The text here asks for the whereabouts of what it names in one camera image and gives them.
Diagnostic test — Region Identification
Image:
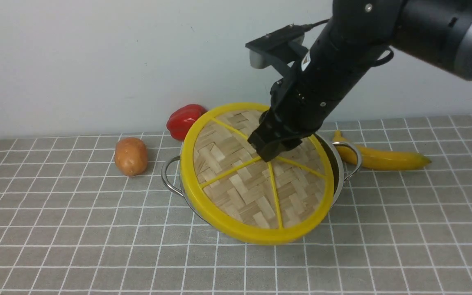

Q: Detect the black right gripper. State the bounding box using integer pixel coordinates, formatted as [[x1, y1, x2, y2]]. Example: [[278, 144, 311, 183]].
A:
[[247, 25, 389, 162]]

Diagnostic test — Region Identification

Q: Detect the woven bamboo steamer lid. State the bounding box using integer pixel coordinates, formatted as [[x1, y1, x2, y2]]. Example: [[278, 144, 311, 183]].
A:
[[180, 102, 337, 245]]

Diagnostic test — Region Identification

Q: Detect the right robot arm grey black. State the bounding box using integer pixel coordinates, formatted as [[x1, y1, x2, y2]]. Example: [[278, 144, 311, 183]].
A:
[[245, 0, 472, 162]]

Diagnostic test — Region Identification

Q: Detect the stainless steel pot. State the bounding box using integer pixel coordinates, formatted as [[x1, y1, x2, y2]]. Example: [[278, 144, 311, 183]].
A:
[[161, 131, 362, 234]]

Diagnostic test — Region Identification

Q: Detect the red bell pepper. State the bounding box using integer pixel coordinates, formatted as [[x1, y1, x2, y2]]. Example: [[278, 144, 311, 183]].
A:
[[166, 103, 207, 142]]

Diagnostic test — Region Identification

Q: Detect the yellow banana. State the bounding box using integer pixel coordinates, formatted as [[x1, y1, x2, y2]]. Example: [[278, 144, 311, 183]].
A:
[[333, 129, 431, 170]]

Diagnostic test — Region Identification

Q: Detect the brown potato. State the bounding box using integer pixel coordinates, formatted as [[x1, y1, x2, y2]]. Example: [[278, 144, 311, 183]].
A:
[[114, 137, 148, 177]]

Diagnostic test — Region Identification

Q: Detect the grey checked tablecloth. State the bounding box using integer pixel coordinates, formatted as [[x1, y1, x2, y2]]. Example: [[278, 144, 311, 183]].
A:
[[0, 115, 472, 295]]

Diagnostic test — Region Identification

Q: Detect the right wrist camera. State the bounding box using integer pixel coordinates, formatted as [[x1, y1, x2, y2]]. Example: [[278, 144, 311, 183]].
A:
[[245, 24, 308, 69]]

